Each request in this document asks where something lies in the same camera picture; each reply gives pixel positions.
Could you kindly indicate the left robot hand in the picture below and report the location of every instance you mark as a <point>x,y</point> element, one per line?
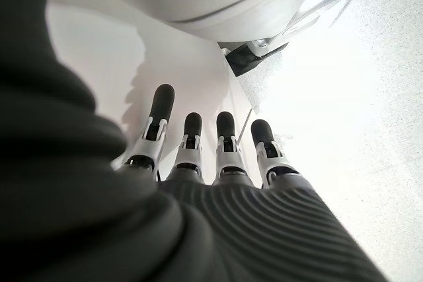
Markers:
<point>99,212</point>

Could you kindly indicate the white kitchen cabinet front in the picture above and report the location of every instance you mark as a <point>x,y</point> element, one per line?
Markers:
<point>92,47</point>

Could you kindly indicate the black robot left foot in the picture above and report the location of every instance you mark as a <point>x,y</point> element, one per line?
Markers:
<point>243,60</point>

